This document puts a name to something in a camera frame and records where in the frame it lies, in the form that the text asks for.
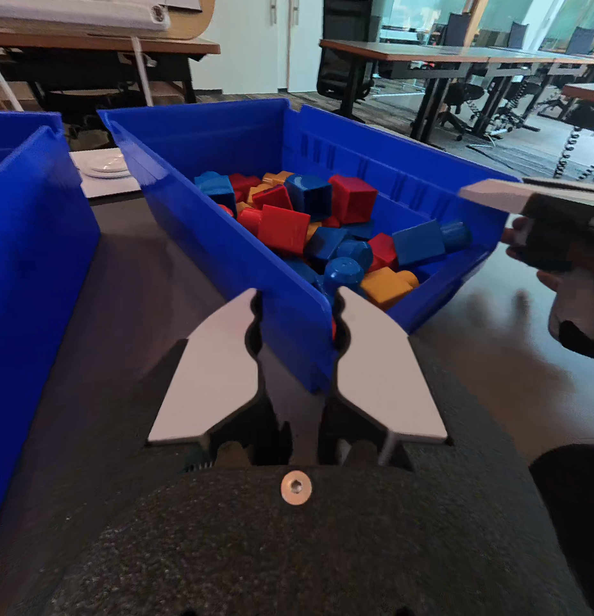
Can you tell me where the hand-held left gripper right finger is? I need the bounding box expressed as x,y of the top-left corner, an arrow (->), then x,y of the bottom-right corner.
318,286 -> 449,466

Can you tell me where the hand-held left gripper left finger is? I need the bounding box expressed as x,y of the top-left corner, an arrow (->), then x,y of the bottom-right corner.
147,288 -> 279,466

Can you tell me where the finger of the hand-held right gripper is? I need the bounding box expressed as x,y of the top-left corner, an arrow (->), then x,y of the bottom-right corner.
458,179 -> 536,215

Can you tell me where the blue plastic bin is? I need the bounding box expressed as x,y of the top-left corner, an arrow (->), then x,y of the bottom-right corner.
97,98 -> 521,393
0,112 -> 101,535

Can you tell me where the grey office desk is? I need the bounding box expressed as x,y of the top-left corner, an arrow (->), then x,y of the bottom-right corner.
562,83 -> 594,133
549,55 -> 594,104
320,39 -> 490,145
0,29 -> 221,104
487,54 -> 557,140

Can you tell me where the black cushion pad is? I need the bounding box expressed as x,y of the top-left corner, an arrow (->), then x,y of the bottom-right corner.
529,444 -> 594,614

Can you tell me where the white poster stand base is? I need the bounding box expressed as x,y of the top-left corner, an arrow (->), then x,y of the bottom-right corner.
0,36 -> 153,199

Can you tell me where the white door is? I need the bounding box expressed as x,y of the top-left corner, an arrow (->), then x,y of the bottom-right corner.
287,0 -> 324,93
193,0 -> 289,95

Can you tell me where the instruction poster board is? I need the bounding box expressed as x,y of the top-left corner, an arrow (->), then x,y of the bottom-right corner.
0,0 -> 216,40

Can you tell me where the black coiled cable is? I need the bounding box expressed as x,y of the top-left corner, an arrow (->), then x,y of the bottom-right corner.
553,126 -> 582,180

